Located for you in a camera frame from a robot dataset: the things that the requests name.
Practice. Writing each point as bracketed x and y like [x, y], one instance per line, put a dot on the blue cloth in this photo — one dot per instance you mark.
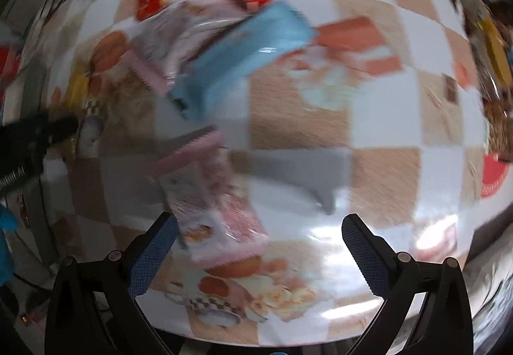
[7, 242]

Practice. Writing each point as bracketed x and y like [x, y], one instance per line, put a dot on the pile of assorted snack packets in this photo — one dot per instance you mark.
[493, 46]

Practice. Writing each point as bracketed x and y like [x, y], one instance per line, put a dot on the white pink snack packet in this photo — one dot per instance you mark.
[168, 38]

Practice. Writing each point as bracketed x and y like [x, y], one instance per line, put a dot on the red round tray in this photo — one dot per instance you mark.
[493, 178]

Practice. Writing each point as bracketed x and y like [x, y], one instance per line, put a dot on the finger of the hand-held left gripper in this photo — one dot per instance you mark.
[60, 128]

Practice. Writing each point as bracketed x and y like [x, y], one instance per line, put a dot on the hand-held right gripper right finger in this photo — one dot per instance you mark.
[366, 258]

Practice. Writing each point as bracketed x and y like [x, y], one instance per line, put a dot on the light blue snack packet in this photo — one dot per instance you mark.
[240, 58]

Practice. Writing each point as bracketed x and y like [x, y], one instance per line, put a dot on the white patterned bedding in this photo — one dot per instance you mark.
[493, 299]

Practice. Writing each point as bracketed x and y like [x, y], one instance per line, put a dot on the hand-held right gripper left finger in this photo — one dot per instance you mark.
[154, 254]

